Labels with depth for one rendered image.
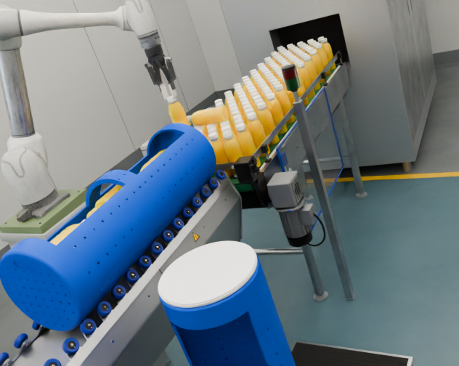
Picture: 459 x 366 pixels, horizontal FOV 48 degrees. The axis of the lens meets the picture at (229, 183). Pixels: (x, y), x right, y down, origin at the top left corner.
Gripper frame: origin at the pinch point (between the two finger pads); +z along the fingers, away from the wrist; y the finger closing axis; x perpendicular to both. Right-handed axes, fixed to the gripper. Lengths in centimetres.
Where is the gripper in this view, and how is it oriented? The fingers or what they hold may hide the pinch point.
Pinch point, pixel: (168, 91)
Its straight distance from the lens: 231.1
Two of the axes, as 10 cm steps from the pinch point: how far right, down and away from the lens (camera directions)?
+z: 3.0, 8.7, 3.9
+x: 4.0, -4.8, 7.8
